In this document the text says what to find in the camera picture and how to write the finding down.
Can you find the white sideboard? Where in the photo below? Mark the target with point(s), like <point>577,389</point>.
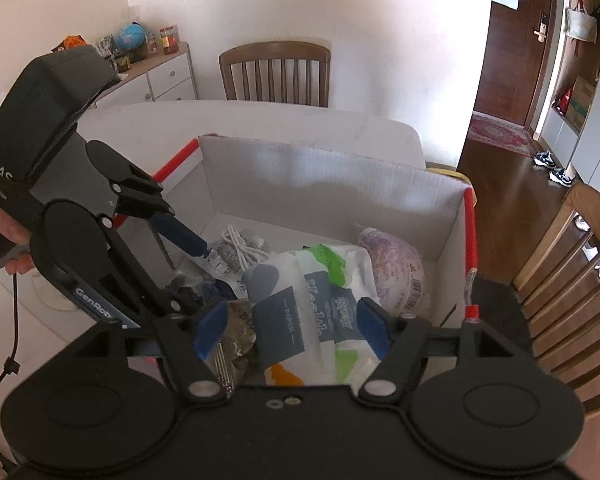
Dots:
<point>170,75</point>

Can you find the yellow basket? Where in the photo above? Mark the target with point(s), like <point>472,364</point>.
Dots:
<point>447,172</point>

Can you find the blue globe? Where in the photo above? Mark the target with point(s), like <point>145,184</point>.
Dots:
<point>131,37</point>

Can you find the blue white sneaker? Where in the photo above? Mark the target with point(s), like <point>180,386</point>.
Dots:
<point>545,159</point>

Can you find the person's left hand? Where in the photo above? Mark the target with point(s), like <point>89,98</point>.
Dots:
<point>0,222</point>

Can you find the white marble desktop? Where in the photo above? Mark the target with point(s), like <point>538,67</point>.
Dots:
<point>305,120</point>

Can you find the white barcode packet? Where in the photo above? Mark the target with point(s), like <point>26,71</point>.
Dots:
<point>215,260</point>

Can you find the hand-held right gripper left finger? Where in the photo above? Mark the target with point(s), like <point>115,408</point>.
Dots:
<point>211,330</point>

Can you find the dark small object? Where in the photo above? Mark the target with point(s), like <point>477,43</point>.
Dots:
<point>200,287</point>

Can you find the brown foil packet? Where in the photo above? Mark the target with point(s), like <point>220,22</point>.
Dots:
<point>240,325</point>

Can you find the brown cardboard carton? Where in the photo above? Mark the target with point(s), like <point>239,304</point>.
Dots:
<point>580,105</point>

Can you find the purple printed packet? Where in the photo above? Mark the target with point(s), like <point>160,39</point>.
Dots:
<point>395,265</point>

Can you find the pale hanging bag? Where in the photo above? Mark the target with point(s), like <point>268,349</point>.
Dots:
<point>581,22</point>

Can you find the red bag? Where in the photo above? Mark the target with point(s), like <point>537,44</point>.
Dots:
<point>564,100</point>

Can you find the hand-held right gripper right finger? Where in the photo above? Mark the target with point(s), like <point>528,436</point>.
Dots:
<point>372,327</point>

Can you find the brown wooden door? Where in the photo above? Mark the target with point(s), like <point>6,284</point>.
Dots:
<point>510,60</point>

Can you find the pair of sneakers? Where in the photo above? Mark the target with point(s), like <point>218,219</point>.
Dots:
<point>561,177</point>

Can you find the red patterned rug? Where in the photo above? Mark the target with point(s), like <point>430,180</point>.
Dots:
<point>500,135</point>

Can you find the orange snack bag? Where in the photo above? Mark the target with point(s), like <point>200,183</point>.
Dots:
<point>72,41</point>

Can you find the red-lidded jar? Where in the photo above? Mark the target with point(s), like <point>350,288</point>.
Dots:
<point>169,40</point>

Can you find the wooden slat-back chair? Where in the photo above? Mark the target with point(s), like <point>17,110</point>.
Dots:
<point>275,50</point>
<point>595,210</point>

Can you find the printed tissue pack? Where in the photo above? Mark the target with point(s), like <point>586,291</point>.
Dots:
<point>280,320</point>

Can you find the white red-edged cardboard box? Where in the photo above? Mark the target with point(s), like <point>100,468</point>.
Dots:
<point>305,185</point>

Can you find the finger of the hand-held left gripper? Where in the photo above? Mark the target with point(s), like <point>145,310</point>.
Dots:
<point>180,235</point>
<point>165,302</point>

